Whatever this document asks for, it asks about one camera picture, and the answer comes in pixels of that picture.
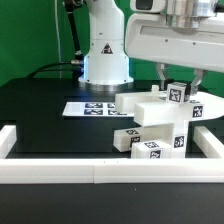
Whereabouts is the white chair back frame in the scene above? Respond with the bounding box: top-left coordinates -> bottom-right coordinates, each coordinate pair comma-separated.
115,91 -> 224,127

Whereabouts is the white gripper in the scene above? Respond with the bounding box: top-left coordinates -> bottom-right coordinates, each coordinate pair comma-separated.
125,13 -> 224,101

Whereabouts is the white chair seat plate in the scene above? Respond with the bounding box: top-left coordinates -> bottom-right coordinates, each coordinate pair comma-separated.
146,85 -> 191,159

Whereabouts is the black camera stand pole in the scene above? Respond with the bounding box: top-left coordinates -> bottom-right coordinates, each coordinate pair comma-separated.
63,0 -> 83,60

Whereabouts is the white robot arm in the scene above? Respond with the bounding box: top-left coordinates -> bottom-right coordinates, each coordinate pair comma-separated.
81,0 -> 224,95

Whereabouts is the white marker sheet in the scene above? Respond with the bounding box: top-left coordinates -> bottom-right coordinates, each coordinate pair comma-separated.
62,102 -> 132,117

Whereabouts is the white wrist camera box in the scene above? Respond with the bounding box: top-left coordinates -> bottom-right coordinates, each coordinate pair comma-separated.
130,0 -> 166,13

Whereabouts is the black cable on table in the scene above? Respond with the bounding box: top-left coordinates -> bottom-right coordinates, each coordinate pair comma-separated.
26,61 -> 84,80

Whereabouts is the white U-shaped fence frame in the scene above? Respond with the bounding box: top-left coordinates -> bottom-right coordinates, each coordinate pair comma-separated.
0,125 -> 224,184

